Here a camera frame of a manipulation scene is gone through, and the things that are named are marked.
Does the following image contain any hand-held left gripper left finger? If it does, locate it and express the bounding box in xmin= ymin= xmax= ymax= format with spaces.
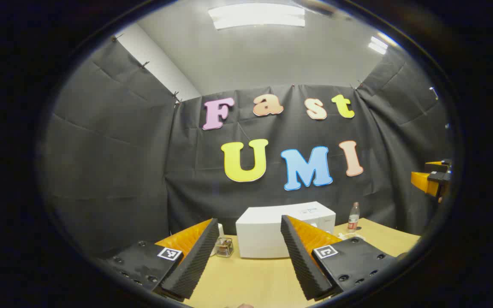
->
xmin=97 ymin=218 xmax=220 ymax=300

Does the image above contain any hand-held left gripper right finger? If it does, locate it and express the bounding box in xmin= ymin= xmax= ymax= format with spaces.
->
xmin=281 ymin=215 xmax=397 ymax=301

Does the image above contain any white microwave oven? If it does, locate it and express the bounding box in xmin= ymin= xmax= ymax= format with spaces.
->
xmin=235 ymin=201 xmax=336 ymax=259

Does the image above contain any clear bottle with red label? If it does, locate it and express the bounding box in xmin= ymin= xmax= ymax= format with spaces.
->
xmin=348 ymin=202 xmax=360 ymax=233

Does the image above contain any black backdrop cloth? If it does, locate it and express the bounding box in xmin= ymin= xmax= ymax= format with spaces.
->
xmin=43 ymin=36 xmax=454 ymax=257

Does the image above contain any small ceiling light panel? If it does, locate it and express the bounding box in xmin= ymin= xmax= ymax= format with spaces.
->
xmin=368 ymin=36 xmax=389 ymax=55

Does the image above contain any large ceiling light panel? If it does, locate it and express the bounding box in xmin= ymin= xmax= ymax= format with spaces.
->
xmin=208 ymin=3 xmax=306 ymax=30

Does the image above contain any clear wire-lined container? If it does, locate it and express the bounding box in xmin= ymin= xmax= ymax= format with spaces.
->
xmin=215 ymin=237 xmax=235 ymax=258

